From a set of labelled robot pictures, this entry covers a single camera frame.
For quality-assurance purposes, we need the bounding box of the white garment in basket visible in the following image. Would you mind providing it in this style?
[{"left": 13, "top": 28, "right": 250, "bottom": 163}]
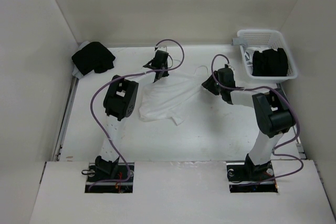
[{"left": 243, "top": 47, "right": 264, "bottom": 67}]

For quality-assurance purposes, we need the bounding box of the white tank top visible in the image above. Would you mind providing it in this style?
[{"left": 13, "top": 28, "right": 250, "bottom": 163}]
[{"left": 139, "top": 65, "right": 210, "bottom": 126}]

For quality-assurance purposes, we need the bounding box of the black tank top in basket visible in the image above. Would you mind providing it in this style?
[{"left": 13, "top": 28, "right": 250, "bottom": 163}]
[{"left": 252, "top": 48, "right": 289, "bottom": 77}]

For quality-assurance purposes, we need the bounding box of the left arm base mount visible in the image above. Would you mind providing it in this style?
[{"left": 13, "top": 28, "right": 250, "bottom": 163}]
[{"left": 81, "top": 156, "right": 134, "bottom": 194}]

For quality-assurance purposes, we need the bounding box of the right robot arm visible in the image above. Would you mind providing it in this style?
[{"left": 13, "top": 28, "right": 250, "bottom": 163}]
[{"left": 202, "top": 65, "right": 295, "bottom": 183}]

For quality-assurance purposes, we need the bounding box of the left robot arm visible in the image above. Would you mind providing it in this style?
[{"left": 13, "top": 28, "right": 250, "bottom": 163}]
[{"left": 91, "top": 50, "right": 169, "bottom": 182}]

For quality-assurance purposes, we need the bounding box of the grey clip on basket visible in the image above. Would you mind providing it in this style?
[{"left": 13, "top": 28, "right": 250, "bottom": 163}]
[{"left": 231, "top": 37, "right": 248, "bottom": 47}]

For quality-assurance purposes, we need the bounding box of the white plastic laundry basket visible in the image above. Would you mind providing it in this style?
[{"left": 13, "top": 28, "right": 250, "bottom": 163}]
[{"left": 233, "top": 29, "right": 298, "bottom": 83}]

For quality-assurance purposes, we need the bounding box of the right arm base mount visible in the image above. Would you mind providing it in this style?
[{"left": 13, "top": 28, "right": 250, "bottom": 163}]
[{"left": 226, "top": 155, "right": 278, "bottom": 193}]

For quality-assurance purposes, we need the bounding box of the folded black tank top stack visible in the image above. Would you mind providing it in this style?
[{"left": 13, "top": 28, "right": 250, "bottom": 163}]
[{"left": 71, "top": 41, "right": 116, "bottom": 76}]

